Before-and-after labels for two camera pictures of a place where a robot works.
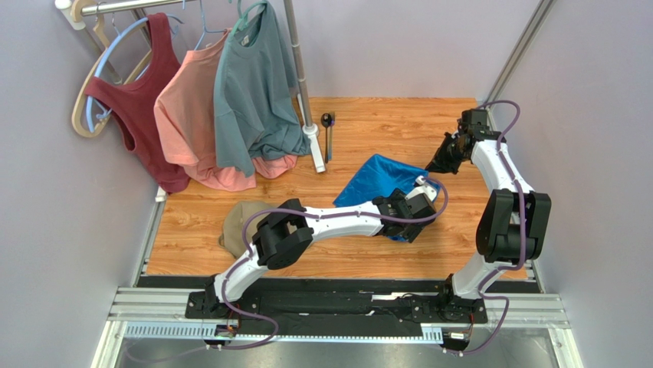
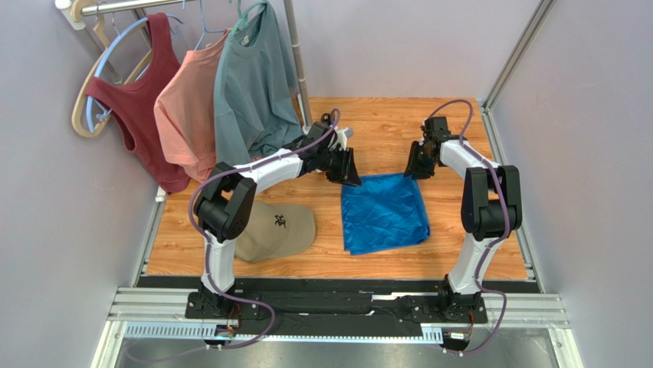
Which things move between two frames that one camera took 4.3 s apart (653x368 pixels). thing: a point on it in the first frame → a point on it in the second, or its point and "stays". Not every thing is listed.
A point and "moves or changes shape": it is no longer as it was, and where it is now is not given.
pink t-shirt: (184, 100) stays
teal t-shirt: (255, 110) stays
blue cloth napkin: (381, 176) moves or changes shape
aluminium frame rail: (161, 314) stays
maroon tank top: (133, 106) stays
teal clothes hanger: (242, 21) stays
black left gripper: (414, 231) → (348, 173)
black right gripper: (447, 155) → (421, 152)
